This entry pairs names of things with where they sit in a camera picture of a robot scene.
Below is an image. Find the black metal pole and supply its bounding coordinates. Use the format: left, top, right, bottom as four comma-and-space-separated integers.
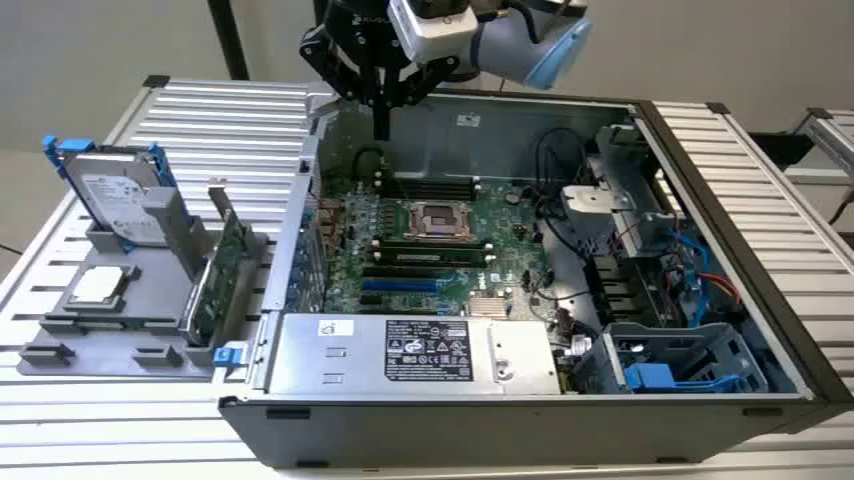
205, 0, 252, 81

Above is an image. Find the black plastic disk bay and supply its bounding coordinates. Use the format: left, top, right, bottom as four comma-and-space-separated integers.
584, 254, 676, 326

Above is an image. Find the long black cable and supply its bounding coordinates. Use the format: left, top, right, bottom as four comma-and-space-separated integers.
535, 126, 586, 196

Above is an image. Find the red wire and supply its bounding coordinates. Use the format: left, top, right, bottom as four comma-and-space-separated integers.
696, 271, 743, 305

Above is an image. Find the blue expansion slot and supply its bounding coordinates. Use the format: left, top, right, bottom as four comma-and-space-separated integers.
359, 278, 440, 295

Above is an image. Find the silver metal drive bay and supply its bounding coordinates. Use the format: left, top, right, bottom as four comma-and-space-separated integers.
558, 123, 688, 259

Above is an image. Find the aluminium frame table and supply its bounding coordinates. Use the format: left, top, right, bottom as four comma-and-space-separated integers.
779, 106, 854, 187

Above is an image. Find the short black cable loop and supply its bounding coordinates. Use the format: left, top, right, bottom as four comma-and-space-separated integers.
351, 145, 388, 177

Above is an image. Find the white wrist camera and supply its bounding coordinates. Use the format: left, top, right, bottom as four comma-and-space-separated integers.
388, 0, 480, 65

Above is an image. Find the black camera cable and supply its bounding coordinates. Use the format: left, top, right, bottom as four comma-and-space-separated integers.
512, 0, 546, 44

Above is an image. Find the grey drive cage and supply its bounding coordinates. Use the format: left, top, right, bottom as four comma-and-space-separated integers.
571, 321, 770, 397

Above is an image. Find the blue plastic drive latch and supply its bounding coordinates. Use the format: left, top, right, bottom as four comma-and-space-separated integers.
623, 362, 756, 396

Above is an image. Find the grey parts rack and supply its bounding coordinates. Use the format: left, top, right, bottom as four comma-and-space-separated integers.
13, 187, 279, 377

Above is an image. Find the green graphics card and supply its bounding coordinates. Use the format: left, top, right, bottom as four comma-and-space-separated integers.
177, 177, 259, 350

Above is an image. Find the silver power supply unit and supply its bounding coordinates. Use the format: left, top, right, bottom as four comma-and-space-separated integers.
263, 312, 563, 397

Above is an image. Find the long black expansion slot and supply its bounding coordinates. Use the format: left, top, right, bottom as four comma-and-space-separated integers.
361, 266, 438, 280

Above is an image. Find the blue case latch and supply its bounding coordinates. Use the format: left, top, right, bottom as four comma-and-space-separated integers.
211, 342, 240, 370

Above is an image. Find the black metal bracket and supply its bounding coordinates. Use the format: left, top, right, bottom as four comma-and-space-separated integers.
744, 130, 814, 167

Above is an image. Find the green motherboard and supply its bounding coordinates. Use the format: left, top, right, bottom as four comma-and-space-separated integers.
317, 174, 556, 320

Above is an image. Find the hard disk in blue carrier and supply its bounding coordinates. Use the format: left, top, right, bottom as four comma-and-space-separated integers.
40, 133, 180, 249

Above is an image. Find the CPU socket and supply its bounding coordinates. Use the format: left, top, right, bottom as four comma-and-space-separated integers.
398, 199, 478, 245

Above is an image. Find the green RAM stick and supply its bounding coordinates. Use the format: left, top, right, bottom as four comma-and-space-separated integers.
379, 249, 490, 265
41, 309, 176, 327

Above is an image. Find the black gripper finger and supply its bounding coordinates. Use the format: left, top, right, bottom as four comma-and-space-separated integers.
297, 29, 383, 140
382, 58, 462, 140

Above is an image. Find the blue wire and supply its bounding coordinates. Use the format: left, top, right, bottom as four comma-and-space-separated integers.
664, 224, 722, 324

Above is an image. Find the silver chipset heatsink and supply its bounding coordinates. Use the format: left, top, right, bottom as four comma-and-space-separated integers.
468, 298, 514, 320

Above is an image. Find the silver CPU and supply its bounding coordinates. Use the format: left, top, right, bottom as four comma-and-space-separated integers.
65, 264, 132, 305

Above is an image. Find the grey PC case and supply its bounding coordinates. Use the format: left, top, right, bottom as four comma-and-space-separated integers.
217, 82, 854, 469

